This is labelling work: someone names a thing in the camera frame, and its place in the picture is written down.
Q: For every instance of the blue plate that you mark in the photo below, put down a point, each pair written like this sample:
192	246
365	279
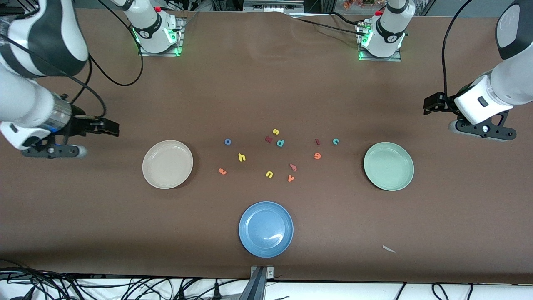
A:
266	229

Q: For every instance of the orange floral clutter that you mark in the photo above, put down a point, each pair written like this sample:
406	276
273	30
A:
358	3

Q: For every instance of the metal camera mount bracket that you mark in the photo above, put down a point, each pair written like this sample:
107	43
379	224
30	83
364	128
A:
258	287

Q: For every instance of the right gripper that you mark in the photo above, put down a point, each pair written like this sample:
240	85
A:
80	124

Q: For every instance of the silver power strip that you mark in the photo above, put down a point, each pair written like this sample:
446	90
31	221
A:
270	5

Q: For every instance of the green plate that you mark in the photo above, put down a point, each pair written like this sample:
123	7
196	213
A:
388	166

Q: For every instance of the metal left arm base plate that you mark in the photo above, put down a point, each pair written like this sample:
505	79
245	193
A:
379	59

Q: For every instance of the salmon pink foam letter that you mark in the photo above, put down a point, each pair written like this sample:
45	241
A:
293	167

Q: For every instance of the white paper scrap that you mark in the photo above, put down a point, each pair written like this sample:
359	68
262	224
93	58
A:
389	249

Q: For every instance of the teal foam letter d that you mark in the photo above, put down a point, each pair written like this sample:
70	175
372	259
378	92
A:
279	144

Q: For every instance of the beige brown plate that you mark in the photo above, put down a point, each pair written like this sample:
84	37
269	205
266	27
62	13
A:
167	164

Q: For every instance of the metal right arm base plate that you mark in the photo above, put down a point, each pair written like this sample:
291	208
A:
180	41

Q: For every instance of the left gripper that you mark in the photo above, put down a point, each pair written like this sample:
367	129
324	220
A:
443	103

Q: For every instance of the brown paper table cover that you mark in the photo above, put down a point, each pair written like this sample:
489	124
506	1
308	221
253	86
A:
266	83

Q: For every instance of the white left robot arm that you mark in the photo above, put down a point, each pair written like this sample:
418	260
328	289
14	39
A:
514	79

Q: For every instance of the yellow foam letter h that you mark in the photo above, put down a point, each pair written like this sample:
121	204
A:
240	157

